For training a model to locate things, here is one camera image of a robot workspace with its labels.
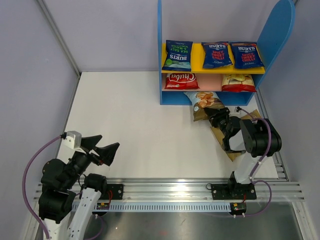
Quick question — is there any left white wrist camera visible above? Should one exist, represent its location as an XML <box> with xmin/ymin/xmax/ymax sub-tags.
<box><xmin>61</xmin><ymin>130</ymin><xmax>85</xmax><ymax>153</ymax></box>

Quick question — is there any light blue cassava chips bag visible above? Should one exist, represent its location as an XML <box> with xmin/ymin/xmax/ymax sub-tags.
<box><xmin>184</xmin><ymin>91</ymin><xmax>225</xmax><ymax>122</ymax></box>

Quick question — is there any blue shelf with coloured boards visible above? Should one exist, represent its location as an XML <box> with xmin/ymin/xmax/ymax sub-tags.
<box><xmin>157</xmin><ymin>0</ymin><xmax>296</xmax><ymax>106</ymax></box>

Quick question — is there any blue Burts sea salt bag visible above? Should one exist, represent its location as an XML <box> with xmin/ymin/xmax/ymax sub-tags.
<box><xmin>162</xmin><ymin>40</ymin><xmax>193</xmax><ymax>72</ymax></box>

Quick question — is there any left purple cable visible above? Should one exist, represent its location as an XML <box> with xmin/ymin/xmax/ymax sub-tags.
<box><xmin>22</xmin><ymin>133</ymin><xmax>66</xmax><ymax>240</ymax></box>

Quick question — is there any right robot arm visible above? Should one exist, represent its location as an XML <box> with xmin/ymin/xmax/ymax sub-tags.
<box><xmin>204</xmin><ymin>107</ymin><xmax>282</xmax><ymax>201</ymax></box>

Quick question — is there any yellow chips bag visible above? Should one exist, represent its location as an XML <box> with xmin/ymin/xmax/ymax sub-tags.
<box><xmin>210</xmin><ymin>109</ymin><xmax>261</xmax><ymax>162</ymax></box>

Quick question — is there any blue Burts chilli bag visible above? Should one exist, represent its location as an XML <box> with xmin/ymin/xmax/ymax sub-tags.
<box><xmin>229</xmin><ymin>41</ymin><xmax>264</xmax><ymax>69</ymax></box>
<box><xmin>201</xmin><ymin>41</ymin><xmax>232</xmax><ymax>69</ymax></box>

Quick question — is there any red Chuba bag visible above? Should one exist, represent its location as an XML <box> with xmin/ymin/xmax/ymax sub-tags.
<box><xmin>221</xmin><ymin>74</ymin><xmax>256</xmax><ymax>93</ymax></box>
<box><xmin>164</xmin><ymin>73</ymin><xmax>199</xmax><ymax>90</ymax></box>

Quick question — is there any white slotted cable duct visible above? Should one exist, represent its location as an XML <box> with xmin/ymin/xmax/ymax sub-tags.
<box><xmin>93</xmin><ymin>201</ymin><xmax>231</xmax><ymax>213</ymax></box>

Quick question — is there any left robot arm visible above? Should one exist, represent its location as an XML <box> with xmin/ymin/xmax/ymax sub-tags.
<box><xmin>38</xmin><ymin>131</ymin><xmax>124</xmax><ymax>240</ymax></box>

